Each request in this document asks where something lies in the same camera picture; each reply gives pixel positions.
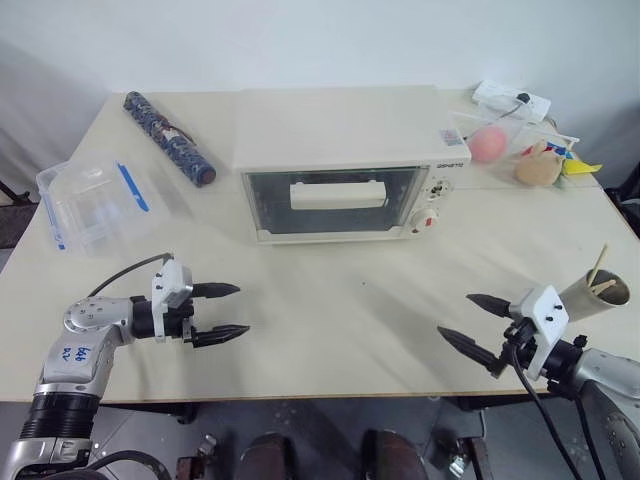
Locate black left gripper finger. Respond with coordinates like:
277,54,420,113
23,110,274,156
192,281,242,302
192,324,251,350

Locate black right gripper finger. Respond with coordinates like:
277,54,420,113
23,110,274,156
465,293,514,320
436,325,502,377

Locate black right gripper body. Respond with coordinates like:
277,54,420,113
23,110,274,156
492,303,540,380

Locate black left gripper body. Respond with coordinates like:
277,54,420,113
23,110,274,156
162,295,198,349

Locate glass oven door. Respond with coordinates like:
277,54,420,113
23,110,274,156
241,166,430,240

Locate white knob with red mark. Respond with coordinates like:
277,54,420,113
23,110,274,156
411,208,443,236

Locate white toaster oven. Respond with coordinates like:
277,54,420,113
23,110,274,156
233,85,473,247

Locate metal cup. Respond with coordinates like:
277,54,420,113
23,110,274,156
558,268,632,324

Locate clear container lid blue clip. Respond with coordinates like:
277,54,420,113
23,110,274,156
113,159,197,222

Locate long wooden stick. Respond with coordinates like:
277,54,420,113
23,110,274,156
589,243,610,287

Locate dark rounded shape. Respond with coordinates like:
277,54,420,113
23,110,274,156
361,428,427,480
239,433,297,480

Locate clear plastic bin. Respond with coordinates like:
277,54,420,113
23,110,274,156
447,109,582,190

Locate beige plush toy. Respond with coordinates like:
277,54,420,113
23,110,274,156
514,140,566,188

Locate clear plastic container blue clips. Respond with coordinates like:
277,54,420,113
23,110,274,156
35,158,151,259

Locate pink peach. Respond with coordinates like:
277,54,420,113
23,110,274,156
468,125,512,164

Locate rolled blue patterned mat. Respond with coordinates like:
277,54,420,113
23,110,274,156
122,89,219,189

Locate yellow toy piece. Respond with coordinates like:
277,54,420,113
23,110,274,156
561,158,602,177

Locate black chair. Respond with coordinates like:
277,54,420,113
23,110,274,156
606,162,640,224

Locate white power strip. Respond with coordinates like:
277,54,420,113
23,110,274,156
471,79,553,122

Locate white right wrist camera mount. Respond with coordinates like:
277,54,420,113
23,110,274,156
519,284,572,382

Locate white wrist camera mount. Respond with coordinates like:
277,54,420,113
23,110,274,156
149,258,195,346
519,284,572,382

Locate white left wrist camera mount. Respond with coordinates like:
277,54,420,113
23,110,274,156
149,258,195,346

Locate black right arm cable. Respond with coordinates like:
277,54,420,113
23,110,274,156
508,327,604,480

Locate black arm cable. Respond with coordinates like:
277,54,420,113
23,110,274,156
87,253,174,299
508,327,604,480

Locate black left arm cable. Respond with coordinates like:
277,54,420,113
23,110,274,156
87,253,174,299

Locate white oven door handle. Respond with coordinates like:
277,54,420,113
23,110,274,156
289,180,389,212

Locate black plug with cable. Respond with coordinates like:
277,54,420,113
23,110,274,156
498,90,533,120

